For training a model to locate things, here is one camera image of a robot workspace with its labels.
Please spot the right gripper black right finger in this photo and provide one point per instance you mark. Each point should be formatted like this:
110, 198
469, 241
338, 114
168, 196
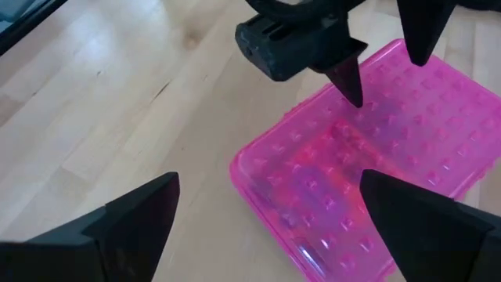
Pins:
430, 243

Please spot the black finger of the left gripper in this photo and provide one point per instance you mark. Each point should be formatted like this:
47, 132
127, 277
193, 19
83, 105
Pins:
424, 31
350, 82

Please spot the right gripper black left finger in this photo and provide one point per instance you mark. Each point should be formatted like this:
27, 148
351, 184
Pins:
117, 243

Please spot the clear pencil box pink lid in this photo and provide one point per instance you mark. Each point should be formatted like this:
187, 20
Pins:
391, 137

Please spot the black metal table frame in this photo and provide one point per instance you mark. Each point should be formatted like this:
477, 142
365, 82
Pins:
27, 27

